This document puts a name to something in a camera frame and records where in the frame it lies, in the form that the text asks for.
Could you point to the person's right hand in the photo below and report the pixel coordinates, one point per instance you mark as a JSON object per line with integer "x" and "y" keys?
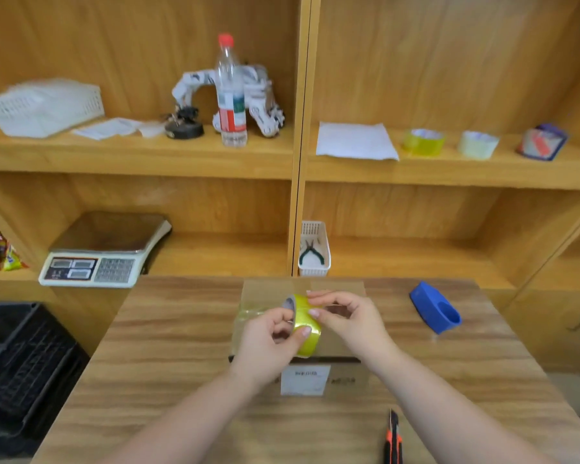
{"x": 355, "y": 321}

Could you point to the person's left hand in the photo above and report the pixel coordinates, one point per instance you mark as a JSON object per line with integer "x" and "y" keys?
{"x": 261, "y": 347}

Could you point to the person's right thumb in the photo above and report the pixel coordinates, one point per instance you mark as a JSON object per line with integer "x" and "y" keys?
{"x": 321, "y": 319}

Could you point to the person's left thumb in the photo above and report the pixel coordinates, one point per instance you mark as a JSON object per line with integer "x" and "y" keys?
{"x": 296, "y": 340}

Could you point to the yellow packing tape roll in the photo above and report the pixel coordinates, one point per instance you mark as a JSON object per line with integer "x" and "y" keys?
{"x": 305, "y": 328}

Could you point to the person's left forearm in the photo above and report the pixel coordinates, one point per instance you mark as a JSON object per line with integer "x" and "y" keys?
{"x": 183, "y": 420}

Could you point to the person's right forearm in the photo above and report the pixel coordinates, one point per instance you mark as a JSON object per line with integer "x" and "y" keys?
{"x": 444, "y": 405}

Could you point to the brown cardboard box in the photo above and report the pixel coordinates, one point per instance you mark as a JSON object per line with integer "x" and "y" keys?
{"x": 299, "y": 333}

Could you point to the white shipping label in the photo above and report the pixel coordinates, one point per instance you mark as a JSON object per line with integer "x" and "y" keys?
{"x": 305, "y": 380}

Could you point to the small white plastic basket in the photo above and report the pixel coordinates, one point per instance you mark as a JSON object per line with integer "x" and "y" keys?
{"x": 314, "y": 248}

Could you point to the blue tape dispenser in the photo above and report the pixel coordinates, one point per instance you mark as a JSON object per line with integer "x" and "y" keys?
{"x": 435, "y": 307}

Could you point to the orange black utility knife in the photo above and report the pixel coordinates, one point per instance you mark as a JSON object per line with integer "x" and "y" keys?
{"x": 393, "y": 439}

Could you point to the wooden shelf unit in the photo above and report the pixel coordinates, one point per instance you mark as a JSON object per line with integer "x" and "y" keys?
{"x": 299, "y": 164}

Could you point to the white padded mailer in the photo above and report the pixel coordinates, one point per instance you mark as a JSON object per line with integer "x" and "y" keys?
{"x": 355, "y": 141}

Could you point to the yellow-green tape roll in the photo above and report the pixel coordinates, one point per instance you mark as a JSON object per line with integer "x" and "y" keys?
{"x": 423, "y": 142}

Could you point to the white digital scale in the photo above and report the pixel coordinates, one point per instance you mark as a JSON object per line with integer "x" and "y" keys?
{"x": 105, "y": 251}

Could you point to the pale clear tape roll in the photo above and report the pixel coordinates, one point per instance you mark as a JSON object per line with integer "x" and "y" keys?
{"x": 478, "y": 144}

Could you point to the black tape roll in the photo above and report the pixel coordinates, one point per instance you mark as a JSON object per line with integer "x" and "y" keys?
{"x": 184, "y": 125}

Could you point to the clear plastic water bottle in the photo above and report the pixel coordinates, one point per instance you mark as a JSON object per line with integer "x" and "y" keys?
{"x": 231, "y": 91}

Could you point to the black plastic crate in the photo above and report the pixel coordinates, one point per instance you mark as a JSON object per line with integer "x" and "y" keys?
{"x": 19, "y": 367}

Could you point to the white paper sheets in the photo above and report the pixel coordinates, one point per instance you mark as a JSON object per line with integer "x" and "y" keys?
{"x": 111, "y": 128}

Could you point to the purple tape dispenser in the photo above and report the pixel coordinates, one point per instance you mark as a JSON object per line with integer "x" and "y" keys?
{"x": 541, "y": 142}

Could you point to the large white plastic basket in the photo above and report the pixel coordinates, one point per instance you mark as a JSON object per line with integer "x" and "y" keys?
{"x": 46, "y": 108}

